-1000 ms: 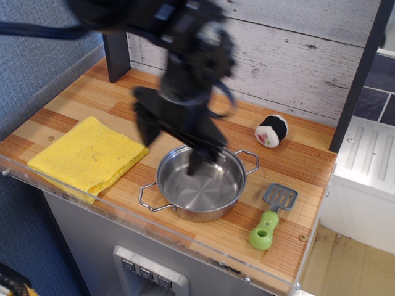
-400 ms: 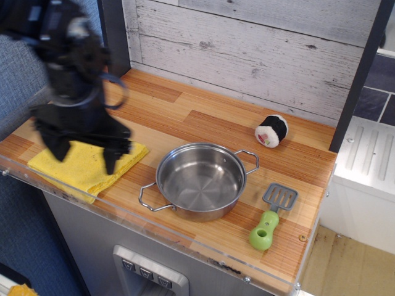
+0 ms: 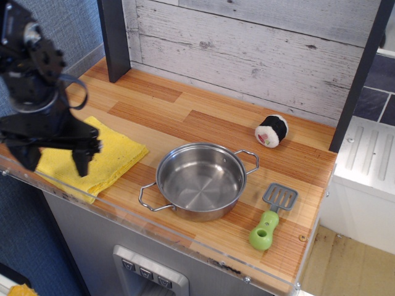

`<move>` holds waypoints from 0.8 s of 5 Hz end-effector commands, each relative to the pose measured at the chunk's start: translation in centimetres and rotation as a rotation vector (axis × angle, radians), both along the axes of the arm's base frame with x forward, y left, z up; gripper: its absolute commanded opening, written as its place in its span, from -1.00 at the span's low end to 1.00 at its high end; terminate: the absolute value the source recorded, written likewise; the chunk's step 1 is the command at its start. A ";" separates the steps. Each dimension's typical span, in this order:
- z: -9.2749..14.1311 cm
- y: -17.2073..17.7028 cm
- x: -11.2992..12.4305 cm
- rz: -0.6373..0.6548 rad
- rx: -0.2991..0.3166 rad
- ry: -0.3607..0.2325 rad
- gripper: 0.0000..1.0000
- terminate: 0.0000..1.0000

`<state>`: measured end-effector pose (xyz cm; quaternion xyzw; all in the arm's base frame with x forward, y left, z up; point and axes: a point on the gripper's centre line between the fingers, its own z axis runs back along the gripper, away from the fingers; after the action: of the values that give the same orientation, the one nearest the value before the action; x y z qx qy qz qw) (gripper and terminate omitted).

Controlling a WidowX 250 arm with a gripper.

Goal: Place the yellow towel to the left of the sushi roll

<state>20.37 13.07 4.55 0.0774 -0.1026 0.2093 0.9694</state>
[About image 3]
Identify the dark left shelf post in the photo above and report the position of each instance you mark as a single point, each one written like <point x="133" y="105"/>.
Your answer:
<point x="114" y="37"/>

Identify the stainless steel pot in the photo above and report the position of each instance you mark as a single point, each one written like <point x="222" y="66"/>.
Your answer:
<point x="201" y="181"/>

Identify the plush sushi roll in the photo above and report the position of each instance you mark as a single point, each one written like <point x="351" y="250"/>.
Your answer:
<point x="272" y="131"/>

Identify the yellow black object on floor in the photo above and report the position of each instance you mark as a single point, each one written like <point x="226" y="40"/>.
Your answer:
<point x="14" y="284"/>

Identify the dark right shelf post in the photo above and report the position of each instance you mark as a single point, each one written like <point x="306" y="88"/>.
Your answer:
<point x="374" y="38"/>

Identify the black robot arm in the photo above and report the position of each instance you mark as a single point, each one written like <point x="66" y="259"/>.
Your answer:
<point x="32" y="69"/>

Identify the silver button panel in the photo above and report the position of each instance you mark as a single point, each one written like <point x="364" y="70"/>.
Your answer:
<point x="143" y="276"/>

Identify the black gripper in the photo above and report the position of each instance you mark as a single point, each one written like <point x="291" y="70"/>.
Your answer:
<point x="54" y="127"/>

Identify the white side cabinet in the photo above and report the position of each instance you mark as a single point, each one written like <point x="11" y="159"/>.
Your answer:
<point x="359" y="201"/>

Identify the yellow towel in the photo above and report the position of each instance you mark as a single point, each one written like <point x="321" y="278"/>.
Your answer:
<point x="117" y="156"/>

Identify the dark shelf post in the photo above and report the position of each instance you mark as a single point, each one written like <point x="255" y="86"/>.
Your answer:
<point x="374" y="38"/>
<point x="114" y="37"/>

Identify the green handled grey spatula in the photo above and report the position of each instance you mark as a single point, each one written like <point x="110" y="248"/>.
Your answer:
<point x="279" y="197"/>

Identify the clear acrylic front guard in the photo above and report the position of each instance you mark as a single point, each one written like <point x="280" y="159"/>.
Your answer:
<point x="216" y="256"/>

